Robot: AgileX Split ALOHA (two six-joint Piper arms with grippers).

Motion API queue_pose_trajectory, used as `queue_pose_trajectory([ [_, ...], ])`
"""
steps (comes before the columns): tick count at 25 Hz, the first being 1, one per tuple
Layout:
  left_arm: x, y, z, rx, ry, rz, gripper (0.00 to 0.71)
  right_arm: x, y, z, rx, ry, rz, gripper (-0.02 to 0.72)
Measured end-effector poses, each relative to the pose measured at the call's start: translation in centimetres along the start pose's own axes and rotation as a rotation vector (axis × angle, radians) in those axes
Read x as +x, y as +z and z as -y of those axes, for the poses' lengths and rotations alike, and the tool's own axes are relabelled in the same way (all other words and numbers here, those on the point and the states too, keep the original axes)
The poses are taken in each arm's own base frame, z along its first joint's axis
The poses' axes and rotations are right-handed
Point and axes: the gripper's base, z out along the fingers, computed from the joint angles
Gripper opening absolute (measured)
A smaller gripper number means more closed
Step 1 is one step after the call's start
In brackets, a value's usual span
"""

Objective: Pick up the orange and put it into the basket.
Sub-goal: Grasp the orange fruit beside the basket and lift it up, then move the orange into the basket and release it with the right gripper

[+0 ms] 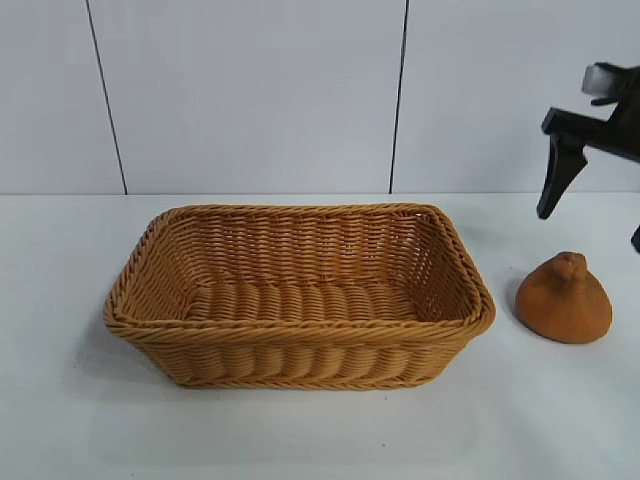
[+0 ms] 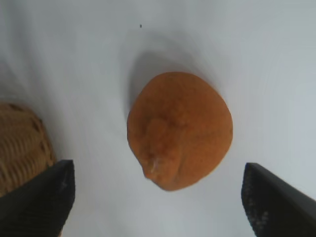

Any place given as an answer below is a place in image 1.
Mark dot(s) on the brown cone-shaped bread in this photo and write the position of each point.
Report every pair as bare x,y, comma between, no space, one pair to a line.
565,307

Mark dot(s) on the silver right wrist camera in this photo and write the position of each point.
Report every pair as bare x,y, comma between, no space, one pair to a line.
597,80

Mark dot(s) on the tan woven wicker basket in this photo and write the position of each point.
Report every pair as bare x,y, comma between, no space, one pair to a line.
300,310

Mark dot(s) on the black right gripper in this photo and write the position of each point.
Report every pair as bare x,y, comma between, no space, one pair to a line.
620,130

